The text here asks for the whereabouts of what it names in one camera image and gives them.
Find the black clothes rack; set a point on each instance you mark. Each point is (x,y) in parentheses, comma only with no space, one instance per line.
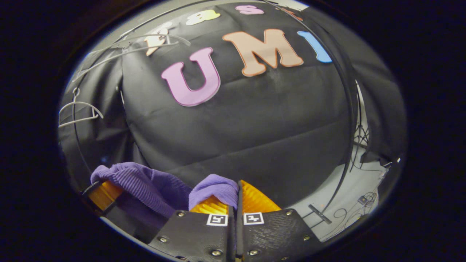
(320,214)

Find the black tripod stand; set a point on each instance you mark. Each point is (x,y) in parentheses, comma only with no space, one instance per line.
(360,134)

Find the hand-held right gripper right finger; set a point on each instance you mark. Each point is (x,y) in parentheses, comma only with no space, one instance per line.
(276,233)

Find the black backdrop cloth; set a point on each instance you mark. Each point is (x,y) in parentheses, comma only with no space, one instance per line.
(255,120)

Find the purple ribbed jacket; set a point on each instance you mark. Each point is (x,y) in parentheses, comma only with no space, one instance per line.
(153,185)

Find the white clothes hanger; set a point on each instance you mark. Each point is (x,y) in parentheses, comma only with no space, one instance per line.
(82,103)
(160,45)

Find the small grey floor box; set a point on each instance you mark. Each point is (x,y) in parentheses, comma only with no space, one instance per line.
(362,200)

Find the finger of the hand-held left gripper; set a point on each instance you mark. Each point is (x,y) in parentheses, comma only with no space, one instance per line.
(103,194)

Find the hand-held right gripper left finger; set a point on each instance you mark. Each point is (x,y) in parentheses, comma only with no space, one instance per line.
(196,236)

